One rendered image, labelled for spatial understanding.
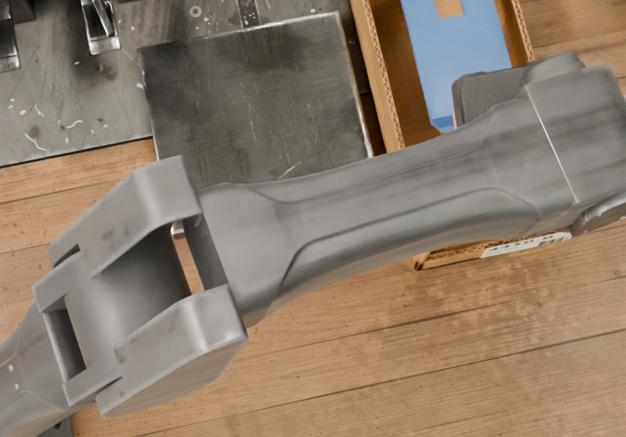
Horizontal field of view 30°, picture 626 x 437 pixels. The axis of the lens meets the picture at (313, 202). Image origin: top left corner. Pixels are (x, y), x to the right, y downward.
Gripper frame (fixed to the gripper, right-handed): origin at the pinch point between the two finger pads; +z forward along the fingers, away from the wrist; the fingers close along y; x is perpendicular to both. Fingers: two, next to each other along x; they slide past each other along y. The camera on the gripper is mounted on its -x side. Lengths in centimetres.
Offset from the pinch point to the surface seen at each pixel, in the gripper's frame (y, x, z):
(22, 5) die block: 12.6, 32.3, 16.1
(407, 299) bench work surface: -14.2, 6.9, 3.3
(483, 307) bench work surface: -15.8, 1.2, 2.3
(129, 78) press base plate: 5.2, 25.2, 15.4
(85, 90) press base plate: 4.9, 28.9, 15.3
